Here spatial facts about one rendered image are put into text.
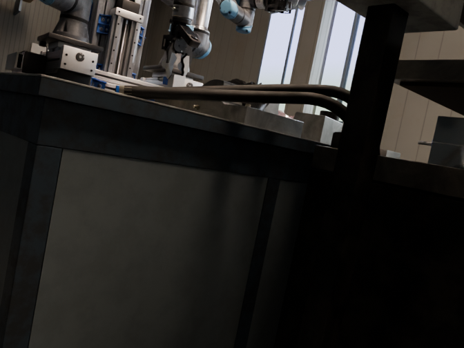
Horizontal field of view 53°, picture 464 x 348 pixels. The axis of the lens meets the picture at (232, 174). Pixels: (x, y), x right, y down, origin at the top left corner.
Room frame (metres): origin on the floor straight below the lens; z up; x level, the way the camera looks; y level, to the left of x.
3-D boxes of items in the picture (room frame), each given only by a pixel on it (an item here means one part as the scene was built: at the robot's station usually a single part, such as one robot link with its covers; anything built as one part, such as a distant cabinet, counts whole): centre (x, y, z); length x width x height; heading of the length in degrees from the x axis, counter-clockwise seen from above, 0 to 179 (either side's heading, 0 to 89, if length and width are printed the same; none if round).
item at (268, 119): (1.62, 0.07, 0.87); 0.50 x 0.26 x 0.14; 42
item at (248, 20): (2.25, 0.09, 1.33); 0.11 x 0.08 x 0.11; 150
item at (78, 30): (2.00, 0.78, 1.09); 0.15 x 0.15 x 0.10
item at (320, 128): (1.93, -0.14, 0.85); 0.50 x 0.26 x 0.11; 60
